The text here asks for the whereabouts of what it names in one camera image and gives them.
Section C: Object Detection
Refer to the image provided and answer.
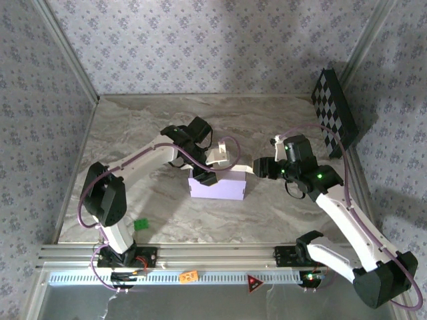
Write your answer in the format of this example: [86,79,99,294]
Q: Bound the white lilac paper box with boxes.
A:
[187,163,256,202]

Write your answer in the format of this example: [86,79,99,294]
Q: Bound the black white checkerboard panel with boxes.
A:
[310,68,360,160]

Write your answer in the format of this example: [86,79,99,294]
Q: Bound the blue circuit board with lights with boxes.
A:
[299,270,326,289]

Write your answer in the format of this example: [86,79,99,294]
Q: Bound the red triangle warning sticker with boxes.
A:
[246,273,264,295]

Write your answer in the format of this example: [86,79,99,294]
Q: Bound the orange paper tag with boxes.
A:
[179,271,199,285]

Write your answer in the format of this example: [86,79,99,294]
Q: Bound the purple cable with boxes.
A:
[77,135,243,294]
[279,123,424,311]

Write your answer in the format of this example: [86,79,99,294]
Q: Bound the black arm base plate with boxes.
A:
[96,246,158,269]
[274,245,336,267]

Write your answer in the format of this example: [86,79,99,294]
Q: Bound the aluminium front rail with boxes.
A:
[36,243,400,270]

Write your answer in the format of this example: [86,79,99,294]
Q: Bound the grey slotted cable duct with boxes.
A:
[49,271,303,287]

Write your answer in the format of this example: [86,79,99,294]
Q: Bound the aluminium corner post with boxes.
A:
[33,0,101,103]
[338,0,398,89]

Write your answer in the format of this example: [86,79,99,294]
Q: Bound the black connector board orange wires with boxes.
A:
[110,271,148,289]

